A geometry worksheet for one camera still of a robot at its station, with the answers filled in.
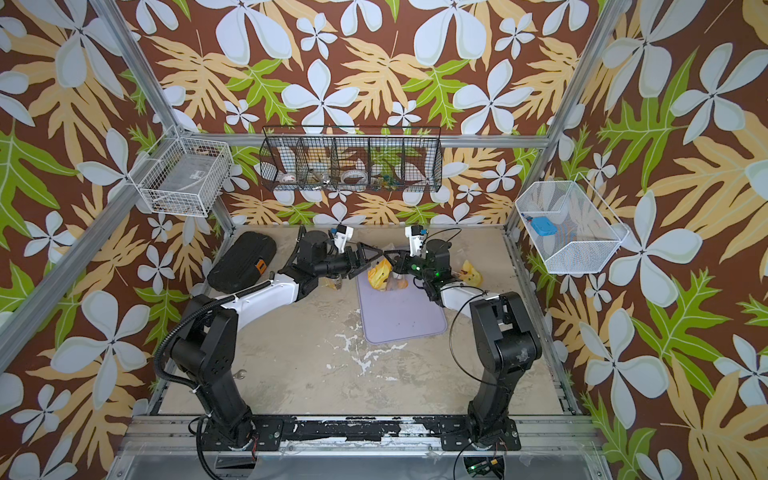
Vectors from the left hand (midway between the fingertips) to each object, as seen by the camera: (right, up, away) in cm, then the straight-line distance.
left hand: (379, 254), depth 83 cm
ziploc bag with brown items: (-15, -10, +18) cm, 26 cm away
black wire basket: (-9, +32, +15) cm, 36 cm away
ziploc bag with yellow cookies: (+1, -7, +8) cm, 11 cm away
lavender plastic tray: (+8, -19, +13) cm, 25 cm away
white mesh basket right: (+55, +8, +2) cm, 56 cm away
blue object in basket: (+48, +8, +2) cm, 48 cm away
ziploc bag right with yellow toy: (+31, -7, +16) cm, 35 cm away
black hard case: (-47, -3, +19) cm, 51 cm away
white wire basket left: (-58, +23, +4) cm, 62 cm away
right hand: (+1, 0, +7) cm, 7 cm away
